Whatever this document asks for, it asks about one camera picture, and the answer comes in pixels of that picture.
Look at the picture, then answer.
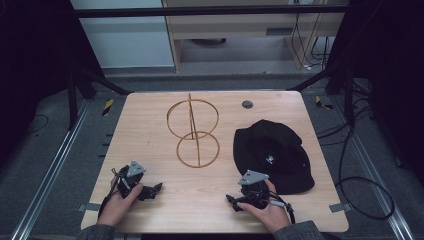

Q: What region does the thin black floor cable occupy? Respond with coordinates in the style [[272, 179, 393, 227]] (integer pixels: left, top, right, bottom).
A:
[[25, 113, 50, 135]]

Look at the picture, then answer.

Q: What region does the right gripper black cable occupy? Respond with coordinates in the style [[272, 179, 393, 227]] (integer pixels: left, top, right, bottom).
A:
[[269, 197, 297, 225]]

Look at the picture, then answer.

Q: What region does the black bucket hat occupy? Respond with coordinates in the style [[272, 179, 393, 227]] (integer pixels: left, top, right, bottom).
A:
[[232, 118, 316, 196]]

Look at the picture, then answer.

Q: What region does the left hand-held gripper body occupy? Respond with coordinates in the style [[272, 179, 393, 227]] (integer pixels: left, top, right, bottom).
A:
[[116, 160, 148, 201]]

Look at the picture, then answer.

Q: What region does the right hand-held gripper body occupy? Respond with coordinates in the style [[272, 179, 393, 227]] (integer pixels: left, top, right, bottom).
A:
[[237, 169, 272, 211]]

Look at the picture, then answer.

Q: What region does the gold wire hat stand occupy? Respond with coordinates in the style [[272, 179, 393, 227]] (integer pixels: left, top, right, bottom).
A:
[[165, 92, 221, 169]]

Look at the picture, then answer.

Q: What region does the person's right hand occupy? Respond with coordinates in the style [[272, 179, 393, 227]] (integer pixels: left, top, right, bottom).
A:
[[236, 179, 292, 235]]

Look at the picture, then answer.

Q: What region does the person's left hand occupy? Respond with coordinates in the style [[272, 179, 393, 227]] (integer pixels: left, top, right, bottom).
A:
[[96, 175, 145, 228]]

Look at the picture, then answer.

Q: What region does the dark curtain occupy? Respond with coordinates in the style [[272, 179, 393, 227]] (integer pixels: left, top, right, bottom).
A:
[[325, 0, 424, 188], [0, 0, 105, 168]]

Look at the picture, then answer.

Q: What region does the light wooden desk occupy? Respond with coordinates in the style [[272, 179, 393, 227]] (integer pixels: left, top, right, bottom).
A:
[[161, 0, 350, 73]]

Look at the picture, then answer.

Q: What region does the white cabinet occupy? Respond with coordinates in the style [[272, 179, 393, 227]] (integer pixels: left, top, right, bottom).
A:
[[70, 0, 176, 70]]

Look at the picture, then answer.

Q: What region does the long black floor cable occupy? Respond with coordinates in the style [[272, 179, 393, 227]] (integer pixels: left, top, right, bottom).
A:
[[315, 96, 396, 221]]

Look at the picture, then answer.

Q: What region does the bundle of hanging cables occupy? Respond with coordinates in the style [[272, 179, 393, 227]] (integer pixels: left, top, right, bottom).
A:
[[290, 0, 332, 72]]

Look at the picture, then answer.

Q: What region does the yellow black striped tape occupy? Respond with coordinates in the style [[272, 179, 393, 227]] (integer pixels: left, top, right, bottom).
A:
[[101, 98, 115, 117], [314, 95, 335, 111]]

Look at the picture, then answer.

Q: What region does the black horizontal frame bar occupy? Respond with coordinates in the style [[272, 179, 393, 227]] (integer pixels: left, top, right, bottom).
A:
[[71, 5, 348, 19]]

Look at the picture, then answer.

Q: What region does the aluminium floor rail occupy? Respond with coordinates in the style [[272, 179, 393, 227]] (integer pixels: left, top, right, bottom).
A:
[[333, 98, 417, 240], [9, 99, 92, 240]]

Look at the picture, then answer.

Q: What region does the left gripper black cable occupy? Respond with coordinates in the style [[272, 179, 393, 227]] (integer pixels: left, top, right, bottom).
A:
[[97, 167, 122, 218]]

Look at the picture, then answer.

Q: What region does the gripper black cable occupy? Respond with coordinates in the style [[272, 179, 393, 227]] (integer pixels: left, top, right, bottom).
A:
[[97, 167, 122, 218], [269, 197, 297, 225]]

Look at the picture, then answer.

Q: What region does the black metal stand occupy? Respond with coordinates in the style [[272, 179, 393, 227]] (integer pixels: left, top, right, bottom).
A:
[[65, 62, 135, 132], [285, 62, 357, 126]]

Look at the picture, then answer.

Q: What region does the grey metal table bracket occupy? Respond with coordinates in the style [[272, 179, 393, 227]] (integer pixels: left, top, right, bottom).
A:
[[76, 202, 102, 213], [328, 202, 353, 214]]

